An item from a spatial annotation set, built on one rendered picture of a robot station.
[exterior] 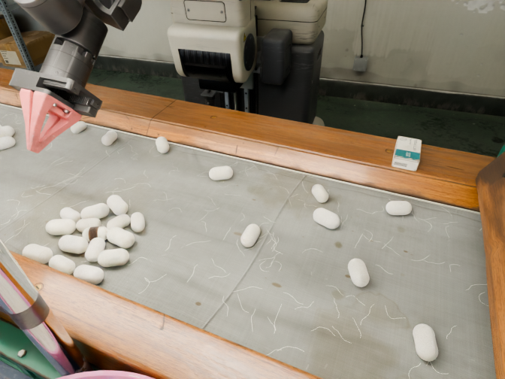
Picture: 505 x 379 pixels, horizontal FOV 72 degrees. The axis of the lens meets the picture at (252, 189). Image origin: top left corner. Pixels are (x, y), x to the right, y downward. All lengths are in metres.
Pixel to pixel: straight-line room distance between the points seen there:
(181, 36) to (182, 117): 0.45
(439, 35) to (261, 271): 2.19
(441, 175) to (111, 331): 0.47
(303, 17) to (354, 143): 0.73
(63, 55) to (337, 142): 0.42
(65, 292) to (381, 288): 0.34
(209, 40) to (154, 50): 1.94
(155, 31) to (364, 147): 2.47
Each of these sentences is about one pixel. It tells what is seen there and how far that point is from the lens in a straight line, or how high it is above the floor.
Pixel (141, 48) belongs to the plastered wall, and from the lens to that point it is 3.04.
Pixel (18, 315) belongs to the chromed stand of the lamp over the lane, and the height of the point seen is 0.85.
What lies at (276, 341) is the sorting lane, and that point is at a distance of 0.38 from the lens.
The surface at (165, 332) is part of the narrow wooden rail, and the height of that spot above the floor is 0.76.
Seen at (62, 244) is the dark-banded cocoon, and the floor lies 0.76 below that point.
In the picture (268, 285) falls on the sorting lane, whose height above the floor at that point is 0.74.
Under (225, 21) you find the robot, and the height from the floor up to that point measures 0.82.
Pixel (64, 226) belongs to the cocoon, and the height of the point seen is 0.76.
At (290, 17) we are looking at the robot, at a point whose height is 0.78.
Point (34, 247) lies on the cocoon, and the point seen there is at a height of 0.76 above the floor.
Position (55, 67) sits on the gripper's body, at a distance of 0.55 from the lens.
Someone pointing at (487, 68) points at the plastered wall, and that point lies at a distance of 2.58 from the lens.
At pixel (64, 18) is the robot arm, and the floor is 0.97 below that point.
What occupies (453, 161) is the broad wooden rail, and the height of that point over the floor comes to 0.76.
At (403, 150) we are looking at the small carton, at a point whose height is 0.79.
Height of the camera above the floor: 1.08
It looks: 40 degrees down
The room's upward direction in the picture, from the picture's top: 1 degrees counter-clockwise
